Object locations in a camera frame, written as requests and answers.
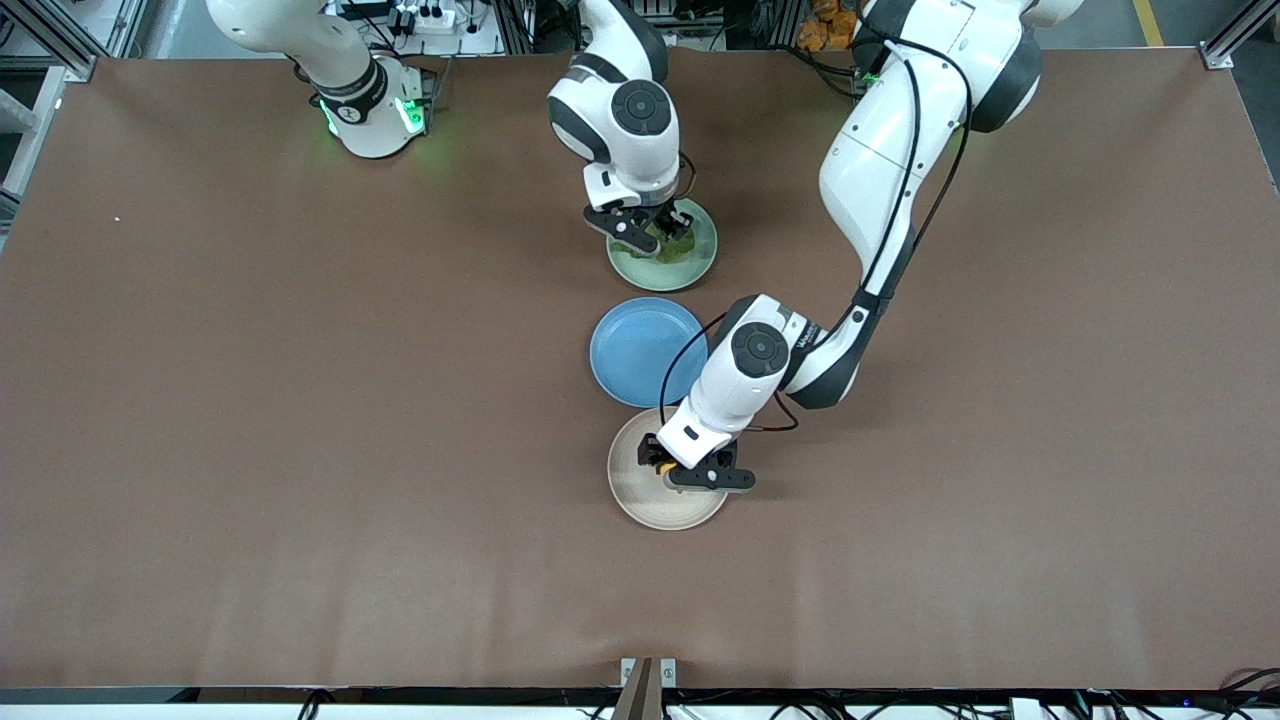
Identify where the green lettuce leaf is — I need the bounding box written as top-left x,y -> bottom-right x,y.
648,215 -> 697,264

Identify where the beige plate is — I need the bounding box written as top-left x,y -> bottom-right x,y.
607,406 -> 731,531

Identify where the light green plate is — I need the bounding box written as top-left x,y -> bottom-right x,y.
606,197 -> 719,293

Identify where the blue plate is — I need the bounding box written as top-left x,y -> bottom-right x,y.
589,297 -> 710,409

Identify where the orange snack bag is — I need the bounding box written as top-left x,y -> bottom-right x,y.
797,0 -> 866,53

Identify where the white power strip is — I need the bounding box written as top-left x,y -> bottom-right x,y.
385,3 -> 458,37

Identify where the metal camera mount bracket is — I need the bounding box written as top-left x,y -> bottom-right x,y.
612,656 -> 679,720

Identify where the aluminium frame profile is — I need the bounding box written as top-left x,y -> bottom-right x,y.
0,0 -> 101,86
1198,0 -> 1280,71

